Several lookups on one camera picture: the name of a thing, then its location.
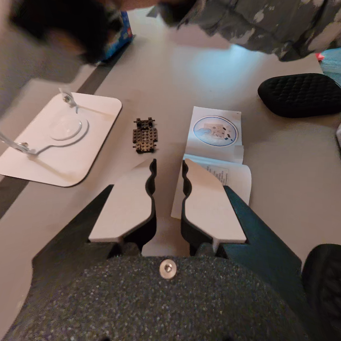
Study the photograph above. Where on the black textured oval pad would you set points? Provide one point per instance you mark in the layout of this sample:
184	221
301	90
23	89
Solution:
325	293
301	96

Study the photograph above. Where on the black lego chassis piece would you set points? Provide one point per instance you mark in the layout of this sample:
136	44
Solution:
145	136

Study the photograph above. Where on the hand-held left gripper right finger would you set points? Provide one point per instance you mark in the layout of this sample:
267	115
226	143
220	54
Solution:
213	213

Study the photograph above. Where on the lego instruction booklet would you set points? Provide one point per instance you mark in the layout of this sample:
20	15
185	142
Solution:
213	133

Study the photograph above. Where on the blue lego set box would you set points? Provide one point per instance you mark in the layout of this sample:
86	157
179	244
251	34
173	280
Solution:
120	37

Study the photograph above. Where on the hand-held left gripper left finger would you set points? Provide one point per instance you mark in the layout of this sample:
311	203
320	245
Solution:
122	210

